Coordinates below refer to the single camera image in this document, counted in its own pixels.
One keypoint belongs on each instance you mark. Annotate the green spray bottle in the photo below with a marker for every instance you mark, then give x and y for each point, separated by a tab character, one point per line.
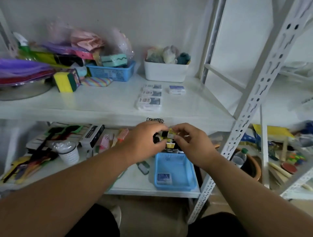
23	46

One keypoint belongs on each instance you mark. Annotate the small clear bottle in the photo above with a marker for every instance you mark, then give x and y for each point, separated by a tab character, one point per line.
144	168

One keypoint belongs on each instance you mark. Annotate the clear dotted plastic bag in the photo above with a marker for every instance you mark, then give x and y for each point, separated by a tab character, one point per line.
121	44

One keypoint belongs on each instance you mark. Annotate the white cup in plastic wrap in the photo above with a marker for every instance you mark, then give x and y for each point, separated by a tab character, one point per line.
68	152

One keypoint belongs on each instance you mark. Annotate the pile of black coloured combs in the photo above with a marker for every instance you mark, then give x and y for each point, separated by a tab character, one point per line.
39	156

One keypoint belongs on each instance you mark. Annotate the clear water bottle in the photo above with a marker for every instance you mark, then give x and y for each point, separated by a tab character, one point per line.
239	158

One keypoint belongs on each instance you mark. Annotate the person's left hand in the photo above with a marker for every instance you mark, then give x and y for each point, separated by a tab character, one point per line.
140	141

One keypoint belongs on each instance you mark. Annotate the yellow flat pack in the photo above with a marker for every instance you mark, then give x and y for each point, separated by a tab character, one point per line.
273	131

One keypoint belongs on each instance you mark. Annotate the person's right thumb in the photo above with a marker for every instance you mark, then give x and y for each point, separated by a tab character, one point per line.
179	133

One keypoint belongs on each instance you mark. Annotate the colourful toy blocks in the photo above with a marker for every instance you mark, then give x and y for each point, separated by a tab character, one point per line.
296	158

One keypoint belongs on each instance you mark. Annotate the red hair brush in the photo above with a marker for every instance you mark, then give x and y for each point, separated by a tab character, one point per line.
123	135

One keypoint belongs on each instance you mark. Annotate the white plastic bin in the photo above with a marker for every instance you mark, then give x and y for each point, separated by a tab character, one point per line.
166	72

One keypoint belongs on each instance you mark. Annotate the black hair pins card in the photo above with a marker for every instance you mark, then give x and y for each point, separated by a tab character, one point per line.
155	120

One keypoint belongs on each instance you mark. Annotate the black white box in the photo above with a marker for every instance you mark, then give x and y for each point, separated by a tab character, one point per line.
93	135

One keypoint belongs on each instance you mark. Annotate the person's black trousers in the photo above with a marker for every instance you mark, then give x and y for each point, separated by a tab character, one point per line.
97	222

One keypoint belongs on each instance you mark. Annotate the person's left forearm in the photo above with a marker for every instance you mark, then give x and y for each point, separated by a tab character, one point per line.
73	190

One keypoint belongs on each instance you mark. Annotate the person's left thumb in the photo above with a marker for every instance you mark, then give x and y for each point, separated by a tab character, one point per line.
160	145

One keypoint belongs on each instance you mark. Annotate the pink plastic bags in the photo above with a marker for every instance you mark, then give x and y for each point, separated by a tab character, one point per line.
85	40

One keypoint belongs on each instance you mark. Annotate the pile of bath sponges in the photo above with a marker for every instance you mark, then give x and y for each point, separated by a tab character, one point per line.
168	55

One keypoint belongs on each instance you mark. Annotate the pile of purple mesh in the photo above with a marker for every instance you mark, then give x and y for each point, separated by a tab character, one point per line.
19	69

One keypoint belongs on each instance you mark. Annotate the dark blue plastic basket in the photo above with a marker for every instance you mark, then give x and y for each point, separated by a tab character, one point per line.
112	73

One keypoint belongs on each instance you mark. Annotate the rainbow striped sponge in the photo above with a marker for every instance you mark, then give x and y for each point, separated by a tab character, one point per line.
96	81

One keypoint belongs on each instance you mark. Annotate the pink hair brush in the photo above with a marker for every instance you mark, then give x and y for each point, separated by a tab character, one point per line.
104	142

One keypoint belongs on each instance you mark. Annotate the light blue plastic basket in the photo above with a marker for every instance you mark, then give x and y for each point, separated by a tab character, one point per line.
179	171

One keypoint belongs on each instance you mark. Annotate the metal bowl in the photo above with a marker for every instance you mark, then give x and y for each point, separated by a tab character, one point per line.
22	90

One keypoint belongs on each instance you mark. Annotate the yellow green sponge pack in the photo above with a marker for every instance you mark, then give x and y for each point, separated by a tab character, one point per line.
64	81

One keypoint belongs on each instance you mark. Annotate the bundle of black yellow tubes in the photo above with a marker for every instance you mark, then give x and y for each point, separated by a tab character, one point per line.
168	140

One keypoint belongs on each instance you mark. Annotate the small white blue packet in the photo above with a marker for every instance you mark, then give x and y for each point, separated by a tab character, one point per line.
151	93
177	89
164	178
152	87

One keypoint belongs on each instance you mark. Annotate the person's right forearm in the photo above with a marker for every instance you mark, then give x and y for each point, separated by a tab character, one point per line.
249	195

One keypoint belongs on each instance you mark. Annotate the red round lid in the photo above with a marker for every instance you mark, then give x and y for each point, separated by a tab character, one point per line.
289	168

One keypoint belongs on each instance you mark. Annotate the person's right hand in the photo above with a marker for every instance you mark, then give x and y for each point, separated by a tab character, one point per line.
198	146

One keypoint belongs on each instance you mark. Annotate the brown flower pot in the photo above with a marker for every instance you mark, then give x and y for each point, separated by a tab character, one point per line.
253	167

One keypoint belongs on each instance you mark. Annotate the white metal shelf rack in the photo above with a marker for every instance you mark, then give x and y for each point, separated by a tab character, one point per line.
110	102
265	146

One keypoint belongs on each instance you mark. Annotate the wooden sticks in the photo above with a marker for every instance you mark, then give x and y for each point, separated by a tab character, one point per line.
283	172

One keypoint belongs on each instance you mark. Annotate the person's white shoe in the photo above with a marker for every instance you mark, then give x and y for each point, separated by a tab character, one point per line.
117	214

